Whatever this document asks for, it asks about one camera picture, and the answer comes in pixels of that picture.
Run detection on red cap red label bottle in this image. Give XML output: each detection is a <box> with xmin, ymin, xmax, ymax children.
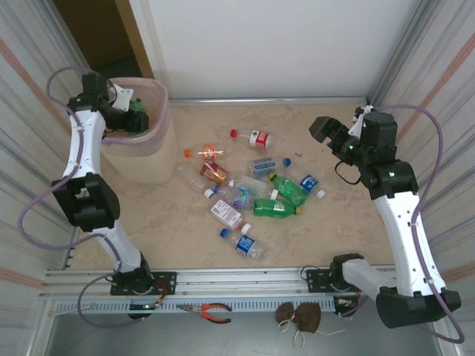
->
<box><xmin>229</xmin><ymin>128</ymin><xmax>277</xmax><ymax>151</ymax></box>

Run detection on white cap blue label bottle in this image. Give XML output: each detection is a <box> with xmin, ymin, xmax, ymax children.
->
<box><xmin>292</xmin><ymin>166</ymin><xmax>327</xmax><ymax>200</ymax></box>

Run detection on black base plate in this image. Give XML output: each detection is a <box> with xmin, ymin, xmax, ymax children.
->
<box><xmin>305</xmin><ymin>267</ymin><xmax>372</xmax><ymax>294</ymax></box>
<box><xmin>111</xmin><ymin>271</ymin><xmax>177</xmax><ymax>297</ymax></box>

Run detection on small brown cloth pouch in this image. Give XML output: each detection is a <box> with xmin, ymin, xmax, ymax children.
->
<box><xmin>275</xmin><ymin>302</ymin><xmax>297</xmax><ymax>332</ymax></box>

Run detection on colourful label clear bottle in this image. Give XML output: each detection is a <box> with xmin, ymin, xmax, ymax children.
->
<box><xmin>203</xmin><ymin>185</ymin><xmax>261</xmax><ymax>211</ymax></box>

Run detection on brown wooden door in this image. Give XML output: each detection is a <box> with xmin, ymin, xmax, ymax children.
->
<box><xmin>53</xmin><ymin>0</ymin><xmax>155</xmax><ymax>79</ymax></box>

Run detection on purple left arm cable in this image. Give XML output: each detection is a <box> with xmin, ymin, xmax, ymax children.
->
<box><xmin>17</xmin><ymin>65</ymin><xmax>144</xmax><ymax>329</ymax></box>

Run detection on pink mesh waste bin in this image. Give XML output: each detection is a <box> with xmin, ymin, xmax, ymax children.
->
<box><xmin>96</xmin><ymin>76</ymin><xmax>180</xmax><ymax>185</ymax></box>

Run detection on aluminium back frame rail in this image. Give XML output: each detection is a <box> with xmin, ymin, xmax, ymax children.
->
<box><xmin>168</xmin><ymin>96</ymin><xmax>369</xmax><ymax>108</ymax></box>

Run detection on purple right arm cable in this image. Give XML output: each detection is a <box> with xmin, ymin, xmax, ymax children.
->
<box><xmin>339</xmin><ymin>104</ymin><xmax>465</xmax><ymax>344</ymax></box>

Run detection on large brown cloth pouch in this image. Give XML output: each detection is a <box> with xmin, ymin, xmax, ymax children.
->
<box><xmin>292</xmin><ymin>303</ymin><xmax>346</xmax><ymax>350</ymax></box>

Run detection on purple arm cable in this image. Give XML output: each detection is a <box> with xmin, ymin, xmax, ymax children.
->
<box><xmin>17</xmin><ymin>65</ymin><xmax>144</xmax><ymax>329</ymax></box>
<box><xmin>339</xmin><ymin>104</ymin><xmax>465</xmax><ymax>344</ymax></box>

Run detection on blue cap pale label bottle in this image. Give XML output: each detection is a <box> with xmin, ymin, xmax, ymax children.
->
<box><xmin>247</xmin><ymin>155</ymin><xmax>292</xmax><ymax>179</ymax></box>

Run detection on pink liquid white label bottle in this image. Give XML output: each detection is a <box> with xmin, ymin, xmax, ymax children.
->
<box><xmin>209</xmin><ymin>199</ymin><xmax>254</xmax><ymax>234</ymax></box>

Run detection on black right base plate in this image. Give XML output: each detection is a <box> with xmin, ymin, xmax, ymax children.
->
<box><xmin>305</xmin><ymin>267</ymin><xmax>372</xmax><ymax>294</ymax></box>

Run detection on crushed clear red-gold label bottle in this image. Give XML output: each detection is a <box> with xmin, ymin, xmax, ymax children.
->
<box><xmin>177</xmin><ymin>161</ymin><xmax>232</xmax><ymax>194</ymax></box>

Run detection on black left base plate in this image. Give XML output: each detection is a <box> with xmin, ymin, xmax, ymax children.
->
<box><xmin>111</xmin><ymin>271</ymin><xmax>177</xmax><ymax>297</ymax></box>

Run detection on orange handled pliers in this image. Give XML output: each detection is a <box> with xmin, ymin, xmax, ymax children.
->
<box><xmin>176</xmin><ymin>303</ymin><xmax>233</xmax><ymax>323</ymax></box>

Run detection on white slotted cable duct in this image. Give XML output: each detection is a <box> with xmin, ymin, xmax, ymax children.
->
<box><xmin>51</xmin><ymin>297</ymin><xmax>337</xmax><ymax>314</ymax></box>

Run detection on clear white cap bottle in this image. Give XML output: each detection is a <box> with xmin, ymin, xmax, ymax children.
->
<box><xmin>227</xmin><ymin>174</ymin><xmax>275</xmax><ymax>194</ymax></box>

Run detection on aluminium front rail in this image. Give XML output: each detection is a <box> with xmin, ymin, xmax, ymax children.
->
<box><xmin>39</xmin><ymin>263</ymin><xmax>445</xmax><ymax>297</ymax></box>

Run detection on orange cap soda bottle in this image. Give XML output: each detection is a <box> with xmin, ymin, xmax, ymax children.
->
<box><xmin>184</xmin><ymin>143</ymin><xmax>227</xmax><ymax>162</ymax></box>

